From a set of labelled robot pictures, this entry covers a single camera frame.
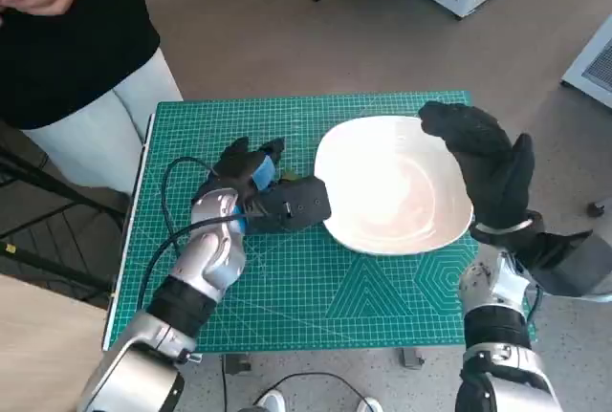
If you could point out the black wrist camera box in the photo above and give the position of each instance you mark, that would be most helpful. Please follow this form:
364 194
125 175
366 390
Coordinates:
564 264
296 204

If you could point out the green cutting mat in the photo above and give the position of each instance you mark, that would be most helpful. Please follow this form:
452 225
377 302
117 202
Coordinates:
306 297

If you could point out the grey table bracket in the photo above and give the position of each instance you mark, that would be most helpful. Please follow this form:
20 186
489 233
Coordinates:
412 357
237 364

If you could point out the white square plate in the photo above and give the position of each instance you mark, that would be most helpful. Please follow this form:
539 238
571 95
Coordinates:
382 192

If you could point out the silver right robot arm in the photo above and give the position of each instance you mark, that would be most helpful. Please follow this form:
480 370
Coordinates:
497 340

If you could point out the black caster wheel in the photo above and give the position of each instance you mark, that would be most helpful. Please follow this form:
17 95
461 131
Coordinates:
596 209

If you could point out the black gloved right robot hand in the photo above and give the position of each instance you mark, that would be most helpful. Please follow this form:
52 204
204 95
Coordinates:
492 173

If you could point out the black metal stand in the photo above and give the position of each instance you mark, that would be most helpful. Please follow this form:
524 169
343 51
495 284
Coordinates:
43 221

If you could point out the red toy grape bunch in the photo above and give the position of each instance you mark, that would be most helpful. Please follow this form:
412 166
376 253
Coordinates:
290 176

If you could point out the white rounded foot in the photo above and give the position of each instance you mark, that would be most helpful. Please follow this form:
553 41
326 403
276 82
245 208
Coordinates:
272 401
371 405

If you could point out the standing person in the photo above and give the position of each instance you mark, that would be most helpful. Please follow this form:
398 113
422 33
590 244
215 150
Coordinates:
76 63

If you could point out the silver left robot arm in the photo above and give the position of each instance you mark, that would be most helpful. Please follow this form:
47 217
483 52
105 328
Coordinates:
210 249

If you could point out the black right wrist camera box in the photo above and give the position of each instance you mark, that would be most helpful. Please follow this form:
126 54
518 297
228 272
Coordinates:
564 264

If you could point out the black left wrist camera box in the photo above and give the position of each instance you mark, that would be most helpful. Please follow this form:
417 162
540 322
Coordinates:
296 204

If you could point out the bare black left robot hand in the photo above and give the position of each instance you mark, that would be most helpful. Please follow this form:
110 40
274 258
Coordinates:
239 163

